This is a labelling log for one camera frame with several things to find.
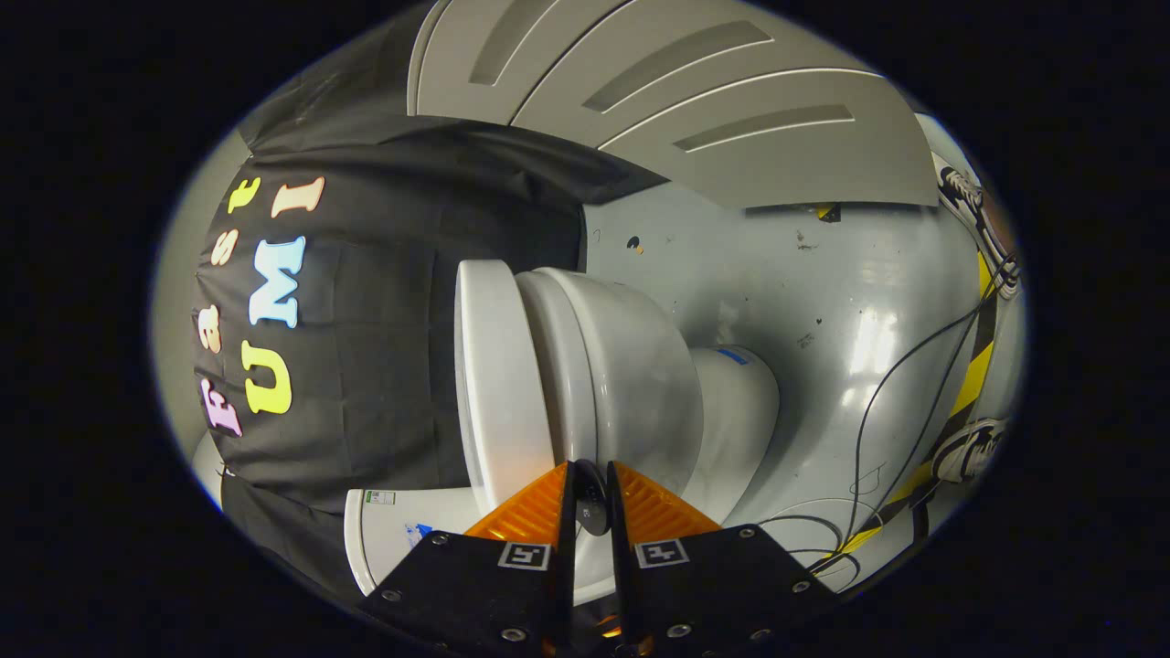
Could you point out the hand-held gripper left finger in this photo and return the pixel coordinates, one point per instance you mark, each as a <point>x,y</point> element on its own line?
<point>484,585</point>

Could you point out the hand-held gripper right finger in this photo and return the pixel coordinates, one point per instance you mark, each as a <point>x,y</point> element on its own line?
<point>713,585</point>

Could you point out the white toilet lid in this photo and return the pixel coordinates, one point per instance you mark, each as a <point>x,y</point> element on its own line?
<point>498,384</point>

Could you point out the black backdrop cloth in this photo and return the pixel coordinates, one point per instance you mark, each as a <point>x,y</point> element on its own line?
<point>384,347</point>

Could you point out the black white sneaker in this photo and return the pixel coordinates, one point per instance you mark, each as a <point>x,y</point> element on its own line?
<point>971,450</point>
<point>960,190</point>

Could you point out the yellow black floor tape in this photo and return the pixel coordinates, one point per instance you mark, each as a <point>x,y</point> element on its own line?
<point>971,384</point>

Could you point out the grey drawer cabinet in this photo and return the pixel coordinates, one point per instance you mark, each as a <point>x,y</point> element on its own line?
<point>695,100</point>

